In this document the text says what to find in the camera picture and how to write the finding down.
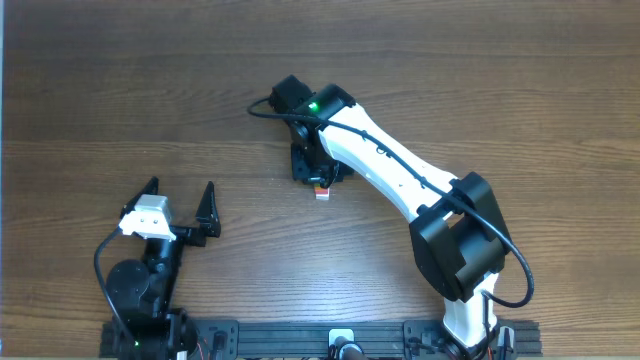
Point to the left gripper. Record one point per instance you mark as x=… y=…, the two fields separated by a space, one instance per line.
x=192 y=236

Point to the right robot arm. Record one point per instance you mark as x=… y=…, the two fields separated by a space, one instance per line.
x=390 y=165

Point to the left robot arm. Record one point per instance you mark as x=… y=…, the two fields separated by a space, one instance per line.
x=127 y=285

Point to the red cube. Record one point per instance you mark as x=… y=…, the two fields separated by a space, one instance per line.
x=323 y=191

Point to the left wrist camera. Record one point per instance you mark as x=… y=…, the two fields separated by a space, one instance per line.
x=147 y=220

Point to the mounting rail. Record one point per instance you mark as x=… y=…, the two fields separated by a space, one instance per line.
x=290 y=340

